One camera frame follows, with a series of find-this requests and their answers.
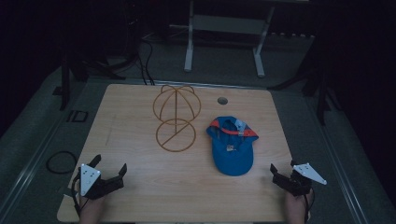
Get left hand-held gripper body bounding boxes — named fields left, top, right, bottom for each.
left=72, top=163, right=125, bottom=201

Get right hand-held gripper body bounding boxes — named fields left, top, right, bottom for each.
left=272, top=162, right=328, bottom=197

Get blue cap with orange band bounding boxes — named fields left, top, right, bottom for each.
left=205, top=116, right=260, bottom=177

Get gold wire hat stand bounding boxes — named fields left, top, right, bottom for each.
left=152, top=84, right=203, bottom=153

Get person's right hand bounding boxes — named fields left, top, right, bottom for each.
left=285, top=188, right=314, bottom=224

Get person's left hand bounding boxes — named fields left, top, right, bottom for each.
left=78, top=195, right=107, bottom=224

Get black metal stand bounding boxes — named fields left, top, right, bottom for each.
left=51, top=46, right=127, bottom=112
left=267, top=40, right=344, bottom=127

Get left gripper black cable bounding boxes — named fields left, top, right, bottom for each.
left=70, top=175, right=82, bottom=217

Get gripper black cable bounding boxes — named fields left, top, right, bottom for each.
left=304, top=186, right=316, bottom=222
left=70, top=175, right=82, bottom=217

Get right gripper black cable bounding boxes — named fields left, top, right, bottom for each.
left=304, top=186, right=316, bottom=222

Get black cable loop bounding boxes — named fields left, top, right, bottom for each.
left=46, top=150, right=78, bottom=175

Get black rectangular floor bracket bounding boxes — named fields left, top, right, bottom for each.
left=66, top=109, right=90, bottom=123

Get black floor cables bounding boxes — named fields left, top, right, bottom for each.
left=136, top=38, right=156, bottom=86

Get white metal desk frame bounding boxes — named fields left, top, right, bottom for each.
left=169, top=0, right=276, bottom=78

